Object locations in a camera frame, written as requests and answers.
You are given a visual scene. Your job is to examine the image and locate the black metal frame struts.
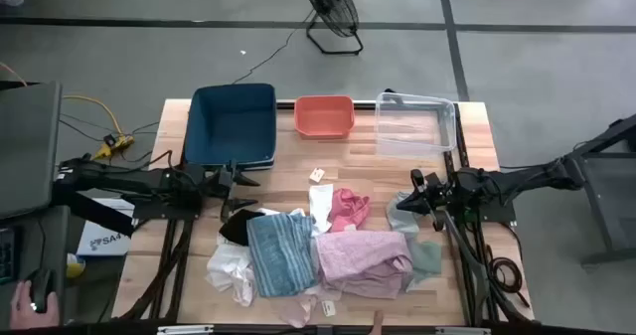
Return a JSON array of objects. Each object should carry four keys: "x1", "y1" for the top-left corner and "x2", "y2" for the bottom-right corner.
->
[
  {"x1": 113, "y1": 218, "x2": 198, "y2": 324},
  {"x1": 439, "y1": 100, "x2": 536, "y2": 326}
]

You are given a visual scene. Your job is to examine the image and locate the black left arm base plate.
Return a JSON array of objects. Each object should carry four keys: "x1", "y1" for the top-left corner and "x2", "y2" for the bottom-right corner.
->
[{"x1": 131, "y1": 198, "x2": 203, "y2": 222}]

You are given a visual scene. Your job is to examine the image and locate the white garment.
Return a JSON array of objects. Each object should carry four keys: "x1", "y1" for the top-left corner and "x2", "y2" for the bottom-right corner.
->
[{"x1": 205, "y1": 233, "x2": 259, "y2": 307}]

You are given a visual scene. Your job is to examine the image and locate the sage green cloth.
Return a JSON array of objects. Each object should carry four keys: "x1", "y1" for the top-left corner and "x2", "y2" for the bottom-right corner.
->
[{"x1": 406, "y1": 238, "x2": 443, "y2": 284}]

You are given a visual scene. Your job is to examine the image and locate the grey monitor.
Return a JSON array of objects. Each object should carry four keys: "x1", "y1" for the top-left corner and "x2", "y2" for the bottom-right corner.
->
[{"x1": 0, "y1": 80, "x2": 64, "y2": 222}]

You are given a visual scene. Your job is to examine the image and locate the hot pink shirt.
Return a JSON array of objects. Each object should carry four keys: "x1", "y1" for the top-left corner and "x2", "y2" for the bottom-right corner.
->
[{"x1": 329, "y1": 188, "x2": 372, "y2": 233}]

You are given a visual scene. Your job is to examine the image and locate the black fan power cable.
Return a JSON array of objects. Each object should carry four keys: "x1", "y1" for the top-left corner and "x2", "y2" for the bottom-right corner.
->
[{"x1": 232, "y1": 9, "x2": 317, "y2": 85}]

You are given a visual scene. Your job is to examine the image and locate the orange plastic bin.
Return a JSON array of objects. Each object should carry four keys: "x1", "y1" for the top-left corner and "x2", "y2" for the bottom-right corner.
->
[{"x1": 293, "y1": 94, "x2": 356, "y2": 140}]

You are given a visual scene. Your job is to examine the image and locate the black metal stand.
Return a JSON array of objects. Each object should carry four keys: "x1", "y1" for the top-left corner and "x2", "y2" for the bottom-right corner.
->
[{"x1": 570, "y1": 113, "x2": 636, "y2": 266}]

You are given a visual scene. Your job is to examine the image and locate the black keyboard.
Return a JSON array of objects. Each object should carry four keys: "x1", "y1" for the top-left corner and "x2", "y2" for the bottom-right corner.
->
[{"x1": 0, "y1": 225, "x2": 21, "y2": 285}]

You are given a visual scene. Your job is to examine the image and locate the dark grey desk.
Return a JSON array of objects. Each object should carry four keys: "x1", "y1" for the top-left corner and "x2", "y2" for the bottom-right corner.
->
[{"x1": 0, "y1": 205, "x2": 71, "y2": 329}]

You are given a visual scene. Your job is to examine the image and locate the black cloth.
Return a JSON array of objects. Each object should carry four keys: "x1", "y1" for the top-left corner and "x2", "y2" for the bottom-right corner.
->
[{"x1": 219, "y1": 208, "x2": 267, "y2": 247}]

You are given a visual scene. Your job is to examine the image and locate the coiled black cable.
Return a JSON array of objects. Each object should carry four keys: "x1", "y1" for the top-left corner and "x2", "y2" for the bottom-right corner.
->
[{"x1": 486, "y1": 254, "x2": 531, "y2": 309}]

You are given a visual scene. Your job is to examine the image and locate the clear plastic bin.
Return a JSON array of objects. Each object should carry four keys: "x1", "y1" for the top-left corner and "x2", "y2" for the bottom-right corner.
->
[{"x1": 375, "y1": 90, "x2": 458, "y2": 158}]

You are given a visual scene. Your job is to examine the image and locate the silver bracket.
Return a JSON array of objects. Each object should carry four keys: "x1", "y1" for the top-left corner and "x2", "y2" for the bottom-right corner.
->
[
  {"x1": 435, "y1": 326, "x2": 491, "y2": 335},
  {"x1": 157, "y1": 324, "x2": 215, "y2": 335}
]

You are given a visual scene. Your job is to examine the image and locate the teal striped towel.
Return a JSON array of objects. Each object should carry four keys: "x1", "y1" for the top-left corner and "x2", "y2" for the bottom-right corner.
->
[{"x1": 246, "y1": 213, "x2": 319, "y2": 299}]

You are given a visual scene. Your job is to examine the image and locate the black computer mouse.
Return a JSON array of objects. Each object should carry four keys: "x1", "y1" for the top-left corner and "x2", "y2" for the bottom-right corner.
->
[{"x1": 29, "y1": 267, "x2": 56, "y2": 314}]

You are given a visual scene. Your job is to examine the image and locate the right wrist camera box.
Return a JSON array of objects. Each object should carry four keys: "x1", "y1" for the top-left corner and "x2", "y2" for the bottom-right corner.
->
[{"x1": 421, "y1": 173, "x2": 443, "y2": 200}]

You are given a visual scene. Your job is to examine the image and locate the white sock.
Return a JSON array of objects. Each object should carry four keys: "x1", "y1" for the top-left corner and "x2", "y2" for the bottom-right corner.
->
[{"x1": 308, "y1": 183, "x2": 335, "y2": 237}]

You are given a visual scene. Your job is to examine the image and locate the black floor fan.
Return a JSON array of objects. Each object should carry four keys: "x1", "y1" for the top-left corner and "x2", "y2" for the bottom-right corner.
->
[{"x1": 298, "y1": 0, "x2": 364, "y2": 57}]

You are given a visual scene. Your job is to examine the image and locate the yellow extension cord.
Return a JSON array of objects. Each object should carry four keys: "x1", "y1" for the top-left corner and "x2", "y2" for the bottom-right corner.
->
[{"x1": 0, "y1": 61, "x2": 136, "y2": 170}]

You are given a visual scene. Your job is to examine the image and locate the person's hand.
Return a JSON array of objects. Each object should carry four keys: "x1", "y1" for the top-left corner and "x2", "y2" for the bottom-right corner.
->
[{"x1": 9, "y1": 279, "x2": 61, "y2": 330}]

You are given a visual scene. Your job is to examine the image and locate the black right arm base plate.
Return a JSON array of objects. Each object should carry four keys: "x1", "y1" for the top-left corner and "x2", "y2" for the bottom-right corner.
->
[{"x1": 446, "y1": 195, "x2": 518, "y2": 226}]

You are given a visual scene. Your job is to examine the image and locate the black diagonal desk bar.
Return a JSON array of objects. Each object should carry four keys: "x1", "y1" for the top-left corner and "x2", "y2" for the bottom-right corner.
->
[{"x1": 52, "y1": 180, "x2": 135, "y2": 237}]

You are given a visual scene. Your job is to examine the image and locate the blue plastic bin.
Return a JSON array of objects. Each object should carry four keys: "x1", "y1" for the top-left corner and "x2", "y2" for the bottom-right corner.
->
[{"x1": 182, "y1": 82, "x2": 278, "y2": 172}]

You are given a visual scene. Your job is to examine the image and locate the light pink patterned towel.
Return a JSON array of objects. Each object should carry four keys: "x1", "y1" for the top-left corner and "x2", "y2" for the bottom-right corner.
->
[{"x1": 315, "y1": 230, "x2": 414, "y2": 300}]

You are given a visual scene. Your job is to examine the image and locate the thin black floor cable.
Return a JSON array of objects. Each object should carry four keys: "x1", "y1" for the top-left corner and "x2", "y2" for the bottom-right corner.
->
[{"x1": 58, "y1": 113, "x2": 161, "y2": 165}]

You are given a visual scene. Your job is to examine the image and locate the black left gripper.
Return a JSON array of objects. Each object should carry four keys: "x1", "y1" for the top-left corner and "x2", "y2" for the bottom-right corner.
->
[{"x1": 198, "y1": 160, "x2": 260, "y2": 223}]

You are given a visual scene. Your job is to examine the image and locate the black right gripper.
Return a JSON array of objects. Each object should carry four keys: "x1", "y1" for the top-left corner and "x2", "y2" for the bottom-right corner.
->
[{"x1": 396, "y1": 168, "x2": 451, "y2": 233}]

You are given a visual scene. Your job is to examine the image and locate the white cardboard box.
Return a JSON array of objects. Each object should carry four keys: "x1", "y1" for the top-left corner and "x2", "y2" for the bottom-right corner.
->
[{"x1": 77, "y1": 198, "x2": 135, "y2": 257}]

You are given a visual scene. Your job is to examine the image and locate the light grey sock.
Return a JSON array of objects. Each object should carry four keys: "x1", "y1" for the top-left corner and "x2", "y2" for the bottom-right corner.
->
[{"x1": 386, "y1": 190, "x2": 422, "y2": 240}]

